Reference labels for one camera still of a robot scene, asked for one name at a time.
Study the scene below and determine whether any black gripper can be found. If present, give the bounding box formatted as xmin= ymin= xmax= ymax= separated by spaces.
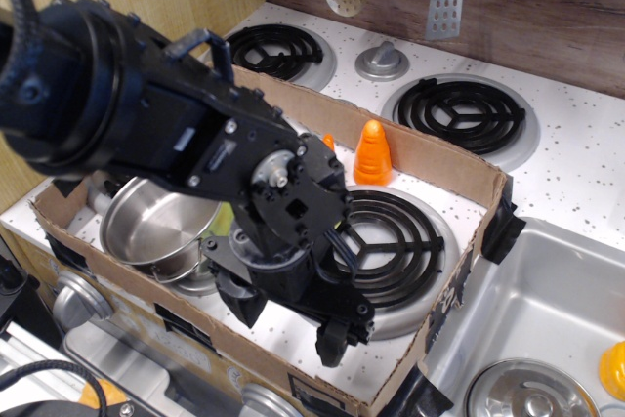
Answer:
xmin=201 ymin=182 xmax=374 ymax=367

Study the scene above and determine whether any orange toy carrot green top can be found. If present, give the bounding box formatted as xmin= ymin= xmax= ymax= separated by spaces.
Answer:
xmin=322 ymin=134 xmax=335 ymax=151

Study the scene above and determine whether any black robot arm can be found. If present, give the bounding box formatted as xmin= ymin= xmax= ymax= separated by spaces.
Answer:
xmin=1 ymin=0 xmax=375 ymax=367

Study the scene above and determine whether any light green plastic plate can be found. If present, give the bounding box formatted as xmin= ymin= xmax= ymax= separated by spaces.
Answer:
xmin=209 ymin=202 xmax=234 ymax=236

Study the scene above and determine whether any orange cone toy carrot piece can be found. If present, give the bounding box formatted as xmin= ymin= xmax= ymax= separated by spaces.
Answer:
xmin=353 ymin=119 xmax=393 ymax=186

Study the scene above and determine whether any silver front middle knob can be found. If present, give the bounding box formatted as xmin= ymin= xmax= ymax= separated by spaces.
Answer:
xmin=238 ymin=383 xmax=302 ymax=417

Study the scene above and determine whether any front right black coil burner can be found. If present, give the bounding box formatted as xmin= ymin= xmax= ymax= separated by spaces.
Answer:
xmin=309 ymin=186 xmax=460 ymax=341

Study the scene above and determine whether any black coil burner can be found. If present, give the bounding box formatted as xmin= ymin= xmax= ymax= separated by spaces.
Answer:
xmin=309 ymin=186 xmax=460 ymax=341
xmin=381 ymin=73 xmax=540 ymax=172
xmin=226 ymin=23 xmax=337 ymax=91

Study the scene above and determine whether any stainless steel pot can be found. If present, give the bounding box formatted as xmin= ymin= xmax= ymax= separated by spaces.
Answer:
xmin=100 ymin=178 xmax=222 ymax=283

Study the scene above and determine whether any brown cardboard fence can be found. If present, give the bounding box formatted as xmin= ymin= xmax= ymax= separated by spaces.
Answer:
xmin=29 ymin=63 xmax=527 ymax=417

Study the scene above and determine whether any orange toy at bottom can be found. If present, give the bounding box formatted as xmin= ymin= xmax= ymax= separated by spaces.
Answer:
xmin=77 ymin=378 xmax=127 ymax=409

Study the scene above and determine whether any silver front left knob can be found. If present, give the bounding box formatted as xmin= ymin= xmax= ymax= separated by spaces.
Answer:
xmin=53 ymin=271 xmax=113 ymax=330

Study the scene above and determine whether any silver pot lid in sink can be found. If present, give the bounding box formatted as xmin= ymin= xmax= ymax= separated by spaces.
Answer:
xmin=464 ymin=358 xmax=601 ymax=416

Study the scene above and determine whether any back left black coil burner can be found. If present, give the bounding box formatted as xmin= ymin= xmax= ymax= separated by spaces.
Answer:
xmin=226 ymin=23 xmax=337 ymax=91

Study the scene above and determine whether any silver metal sink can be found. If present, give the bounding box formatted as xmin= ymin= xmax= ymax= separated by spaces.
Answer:
xmin=425 ymin=218 xmax=624 ymax=416

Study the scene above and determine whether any silver stove knob top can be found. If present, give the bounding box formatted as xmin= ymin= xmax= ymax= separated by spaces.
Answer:
xmin=354 ymin=41 xmax=410 ymax=82

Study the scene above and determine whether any back right black coil burner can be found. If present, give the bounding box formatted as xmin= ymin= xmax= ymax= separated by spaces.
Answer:
xmin=381 ymin=73 xmax=540 ymax=172

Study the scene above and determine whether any yellow toy in sink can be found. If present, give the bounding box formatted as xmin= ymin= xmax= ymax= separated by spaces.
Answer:
xmin=599 ymin=342 xmax=625 ymax=401

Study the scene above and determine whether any hanging slotted metal spatula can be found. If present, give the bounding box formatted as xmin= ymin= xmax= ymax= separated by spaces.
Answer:
xmin=425 ymin=0 xmax=463 ymax=41

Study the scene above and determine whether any black braided cable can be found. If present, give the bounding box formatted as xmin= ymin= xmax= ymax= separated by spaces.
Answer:
xmin=0 ymin=359 xmax=108 ymax=417

